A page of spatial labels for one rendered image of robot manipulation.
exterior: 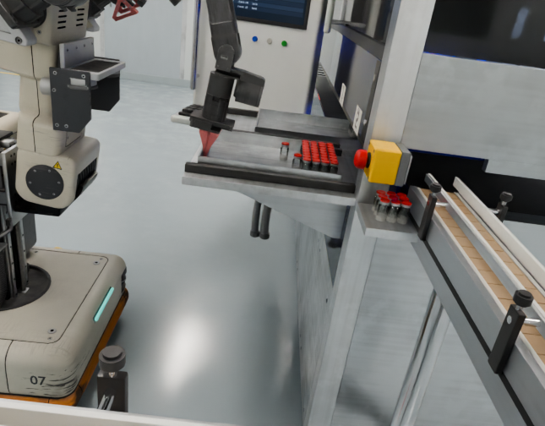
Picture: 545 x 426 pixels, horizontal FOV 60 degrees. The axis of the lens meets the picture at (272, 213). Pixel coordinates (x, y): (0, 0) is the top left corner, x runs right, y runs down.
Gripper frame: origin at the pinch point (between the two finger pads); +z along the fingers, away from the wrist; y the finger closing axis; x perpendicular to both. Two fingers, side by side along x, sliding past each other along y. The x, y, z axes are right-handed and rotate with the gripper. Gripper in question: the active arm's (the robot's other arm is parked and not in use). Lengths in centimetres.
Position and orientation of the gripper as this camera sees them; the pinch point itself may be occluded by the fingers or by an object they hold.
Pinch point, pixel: (205, 153)
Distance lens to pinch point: 118.3
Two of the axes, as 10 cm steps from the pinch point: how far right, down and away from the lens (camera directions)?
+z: -2.6, 8.8, 4.0
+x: 0.3, -4.1, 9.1
